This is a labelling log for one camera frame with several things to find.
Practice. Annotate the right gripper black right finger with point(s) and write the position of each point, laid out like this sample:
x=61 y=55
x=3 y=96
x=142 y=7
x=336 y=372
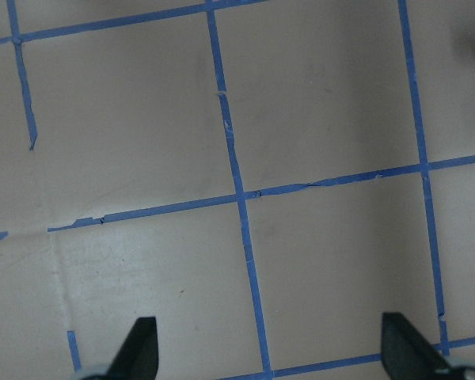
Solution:
x=406 y=354

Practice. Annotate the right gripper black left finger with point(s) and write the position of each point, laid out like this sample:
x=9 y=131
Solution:
x=138 y=357

